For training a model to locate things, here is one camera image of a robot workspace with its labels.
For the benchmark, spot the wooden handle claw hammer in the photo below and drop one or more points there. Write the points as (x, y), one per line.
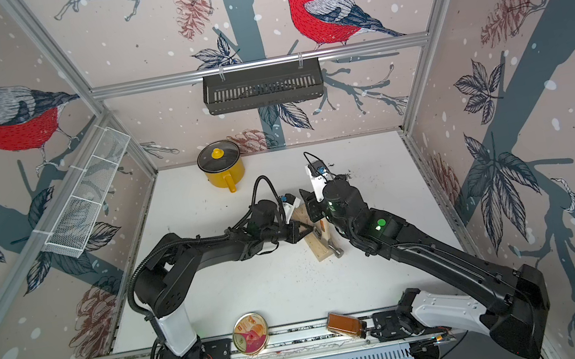
(321, 231)

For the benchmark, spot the black hanging wire basket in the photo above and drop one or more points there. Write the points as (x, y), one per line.
(263, 87)

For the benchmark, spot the brown leather case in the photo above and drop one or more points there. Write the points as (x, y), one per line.
(346, 325)

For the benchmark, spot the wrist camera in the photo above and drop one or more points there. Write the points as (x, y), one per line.
(320, 176)
(289, 204)

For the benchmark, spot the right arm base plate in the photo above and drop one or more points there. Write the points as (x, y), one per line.
(389, 325)

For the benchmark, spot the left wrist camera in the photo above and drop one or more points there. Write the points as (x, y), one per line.
(289, 204)

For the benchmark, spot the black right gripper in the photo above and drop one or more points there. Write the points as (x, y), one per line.
(314, 208)

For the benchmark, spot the yellow pot with lid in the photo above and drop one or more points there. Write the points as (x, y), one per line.
(221, 162)

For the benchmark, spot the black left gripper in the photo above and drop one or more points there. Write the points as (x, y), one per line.
(294, 238)

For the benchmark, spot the pale wooden block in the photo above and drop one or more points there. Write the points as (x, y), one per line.
(317, 246)

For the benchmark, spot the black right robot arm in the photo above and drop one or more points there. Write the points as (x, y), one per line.
(509, 305)

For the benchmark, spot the white wire mesh shelf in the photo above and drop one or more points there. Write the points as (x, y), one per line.
(77, 230)

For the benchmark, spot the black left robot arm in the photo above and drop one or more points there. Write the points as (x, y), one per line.
(159, 286)

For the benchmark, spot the round colourful tin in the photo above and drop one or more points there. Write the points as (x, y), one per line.
(251, 334)

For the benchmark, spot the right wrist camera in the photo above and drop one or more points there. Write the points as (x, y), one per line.
(320, 176)

